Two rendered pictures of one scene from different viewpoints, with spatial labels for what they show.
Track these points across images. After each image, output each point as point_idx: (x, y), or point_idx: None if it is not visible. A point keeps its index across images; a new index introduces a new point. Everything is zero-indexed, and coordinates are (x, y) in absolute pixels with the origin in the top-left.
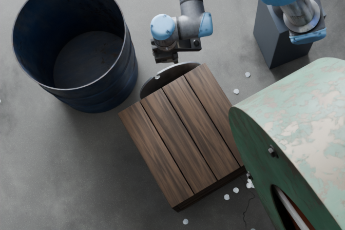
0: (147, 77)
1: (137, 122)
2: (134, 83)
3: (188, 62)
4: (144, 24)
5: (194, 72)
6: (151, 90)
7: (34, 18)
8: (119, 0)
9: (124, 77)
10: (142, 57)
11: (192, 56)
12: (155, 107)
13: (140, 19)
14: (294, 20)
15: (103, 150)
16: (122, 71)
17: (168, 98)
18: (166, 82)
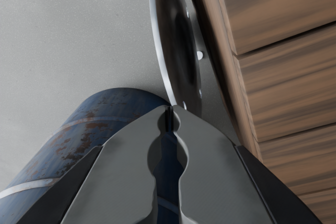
0: (146, 76)
1: (334, 212)
2: (157, 100)
3: (155, 13)
4: (55, 68)
5: (244, 1)
6: (195, 104)
7: None
8: (19, 99)
9: (166, 167)
10: (113, 79)
11: None
12: (318, 169)
13: (46, 72)
14: None
15: (239, 143)
16: (165, 206)
17: (309, 128)
18: (183, 69)
